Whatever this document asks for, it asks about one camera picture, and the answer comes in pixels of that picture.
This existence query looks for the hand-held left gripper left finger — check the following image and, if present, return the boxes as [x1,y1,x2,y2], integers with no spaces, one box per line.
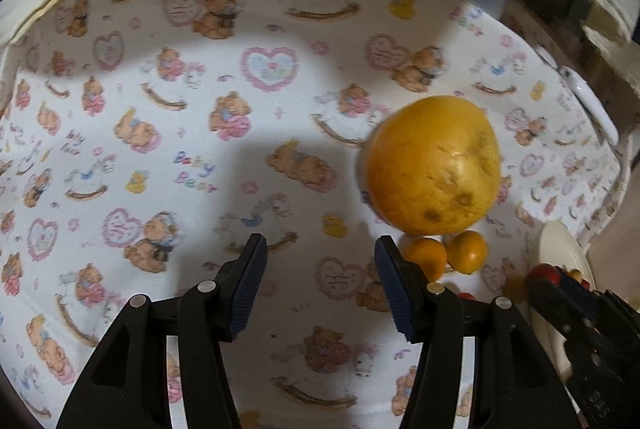
[56,233,268,429]

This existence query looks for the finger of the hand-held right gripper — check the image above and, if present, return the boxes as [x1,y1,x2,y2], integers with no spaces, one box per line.
[554,268,640,316]
[526,276,603,347]

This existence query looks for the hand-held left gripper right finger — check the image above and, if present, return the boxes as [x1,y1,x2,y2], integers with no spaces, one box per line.
[375,235,583,429]

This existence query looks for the cream plate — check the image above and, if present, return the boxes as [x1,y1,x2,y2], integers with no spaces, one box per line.
[529,220,599,376]

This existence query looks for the small yellow tomato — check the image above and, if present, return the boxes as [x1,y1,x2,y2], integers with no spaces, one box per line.
[446,230,488,274]

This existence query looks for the large yellow pomelo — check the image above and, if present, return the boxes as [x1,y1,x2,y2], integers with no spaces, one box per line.
[361,95,502,236]

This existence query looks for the white remote control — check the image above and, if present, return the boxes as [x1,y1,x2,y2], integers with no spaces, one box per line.
[558,65,620,146]

